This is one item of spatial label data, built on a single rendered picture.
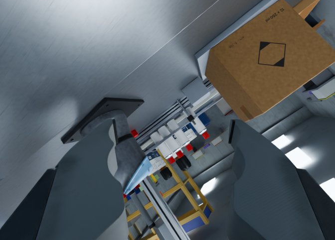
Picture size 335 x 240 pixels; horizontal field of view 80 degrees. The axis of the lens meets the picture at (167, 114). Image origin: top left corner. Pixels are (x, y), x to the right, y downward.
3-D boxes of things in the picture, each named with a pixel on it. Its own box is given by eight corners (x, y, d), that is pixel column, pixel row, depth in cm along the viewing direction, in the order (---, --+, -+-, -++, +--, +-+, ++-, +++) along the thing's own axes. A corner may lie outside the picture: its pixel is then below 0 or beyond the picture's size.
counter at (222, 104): (218, 97, 904) (231, 113, 886) (208, 94, 672) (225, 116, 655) (233, 85, 878) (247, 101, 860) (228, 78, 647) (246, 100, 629)
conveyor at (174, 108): (47, 206, 137) (50, 212, 136) (32, 212, 126) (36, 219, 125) (251, 49, 113) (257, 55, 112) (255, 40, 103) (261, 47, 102)
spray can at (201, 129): (182, 111, 117) (204, 140, 113) (181, 110, 112) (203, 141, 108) (189, 106, 117) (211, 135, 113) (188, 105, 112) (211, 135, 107)
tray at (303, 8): (252, 51, 120) (256, 56, 120) (262, 31, 95) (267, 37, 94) (296, 18, 116) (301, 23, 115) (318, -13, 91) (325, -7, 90)
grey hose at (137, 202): (129, 191, 110) (150, 226, 105) (126, 193, 106) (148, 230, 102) (134, 188, 109) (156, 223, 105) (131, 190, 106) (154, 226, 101)
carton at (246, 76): (204, 75, 91) (243, 123, 85) (209, 49, 67) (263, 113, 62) (258, 36, 91) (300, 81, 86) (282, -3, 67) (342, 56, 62)
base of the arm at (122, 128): (102, 133, 76) (116, 155, 74) (71, 139, 62) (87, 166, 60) (130, 109, 72) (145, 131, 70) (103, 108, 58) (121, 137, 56)
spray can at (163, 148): (150, 135, 120) (170, 164, 116) (148, 135, 115) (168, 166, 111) (157, 130, 120) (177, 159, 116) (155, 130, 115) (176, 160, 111)
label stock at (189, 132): (179, 130, 195) (188, 142, 192) (165, 138, 181) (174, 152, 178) (191, 120, 180) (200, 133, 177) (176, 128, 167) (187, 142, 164)
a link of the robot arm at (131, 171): (134, 141, 72) (156, 173, 70) (100, 163, 68) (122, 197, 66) (134, 133, 61) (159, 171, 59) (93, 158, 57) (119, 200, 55)
